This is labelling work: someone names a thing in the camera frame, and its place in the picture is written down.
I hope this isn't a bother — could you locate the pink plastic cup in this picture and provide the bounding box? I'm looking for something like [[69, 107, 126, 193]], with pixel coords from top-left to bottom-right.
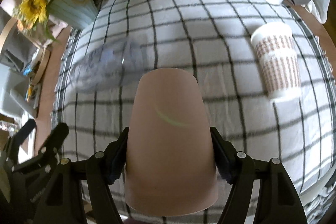
[[125, 68, 218, 217]]

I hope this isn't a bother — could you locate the checkered paper cup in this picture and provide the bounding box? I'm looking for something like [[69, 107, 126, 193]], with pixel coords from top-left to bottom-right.
[[251, 22, 301, 103]]

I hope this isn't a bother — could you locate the clear printed glass jar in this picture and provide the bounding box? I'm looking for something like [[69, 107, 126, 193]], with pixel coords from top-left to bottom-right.
[[70, 37, 147, 93]]

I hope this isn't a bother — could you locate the black white plaid tablecloth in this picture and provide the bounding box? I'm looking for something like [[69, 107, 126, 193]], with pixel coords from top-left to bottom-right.
[[51, 0, 336, 224]]

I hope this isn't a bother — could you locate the light blue ribbed flowerpot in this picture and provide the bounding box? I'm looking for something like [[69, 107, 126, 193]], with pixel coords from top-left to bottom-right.
[[48, 0, 98, 30]]

